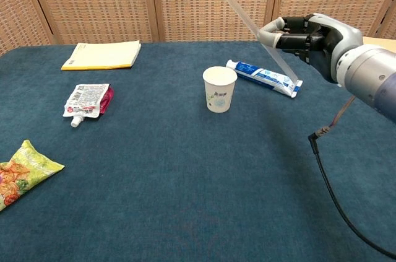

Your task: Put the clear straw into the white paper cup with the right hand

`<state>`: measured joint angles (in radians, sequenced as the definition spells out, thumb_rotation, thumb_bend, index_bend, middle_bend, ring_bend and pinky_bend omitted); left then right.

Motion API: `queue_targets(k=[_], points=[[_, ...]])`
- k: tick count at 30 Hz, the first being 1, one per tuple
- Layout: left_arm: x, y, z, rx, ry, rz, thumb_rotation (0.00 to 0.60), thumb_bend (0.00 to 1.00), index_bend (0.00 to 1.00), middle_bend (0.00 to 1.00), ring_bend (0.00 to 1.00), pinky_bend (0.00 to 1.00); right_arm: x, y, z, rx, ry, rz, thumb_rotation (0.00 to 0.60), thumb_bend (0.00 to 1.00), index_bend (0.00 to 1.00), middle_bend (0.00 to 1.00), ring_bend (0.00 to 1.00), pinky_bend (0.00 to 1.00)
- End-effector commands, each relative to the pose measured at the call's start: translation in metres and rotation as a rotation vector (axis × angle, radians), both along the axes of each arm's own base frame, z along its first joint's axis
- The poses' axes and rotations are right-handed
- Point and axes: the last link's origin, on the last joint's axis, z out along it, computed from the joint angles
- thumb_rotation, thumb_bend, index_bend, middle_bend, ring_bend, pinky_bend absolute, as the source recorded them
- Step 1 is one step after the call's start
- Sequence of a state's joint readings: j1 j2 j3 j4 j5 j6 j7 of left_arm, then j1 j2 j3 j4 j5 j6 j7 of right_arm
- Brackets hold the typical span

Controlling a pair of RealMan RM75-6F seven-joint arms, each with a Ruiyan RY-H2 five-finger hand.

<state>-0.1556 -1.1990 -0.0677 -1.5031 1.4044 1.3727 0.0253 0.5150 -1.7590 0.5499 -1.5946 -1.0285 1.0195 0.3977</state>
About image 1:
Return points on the white spouted drink pouch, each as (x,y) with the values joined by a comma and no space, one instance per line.
(88,101)

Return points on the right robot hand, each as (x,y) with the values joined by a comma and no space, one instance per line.
(315,42)

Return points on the beige paper folder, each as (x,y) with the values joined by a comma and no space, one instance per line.
(382,42)

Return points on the green snack bag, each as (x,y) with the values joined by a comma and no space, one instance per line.
(21,175)

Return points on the white yellow notepad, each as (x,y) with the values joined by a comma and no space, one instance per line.
(102,55)

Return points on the blue white toothpaste tube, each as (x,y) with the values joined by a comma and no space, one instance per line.
(263,76)

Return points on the transparent straw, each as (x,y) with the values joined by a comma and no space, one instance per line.
(263,39)

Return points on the white paper cup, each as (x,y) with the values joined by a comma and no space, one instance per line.
(219,89)

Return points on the blue table cloth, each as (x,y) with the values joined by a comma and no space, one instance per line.
(173,163)

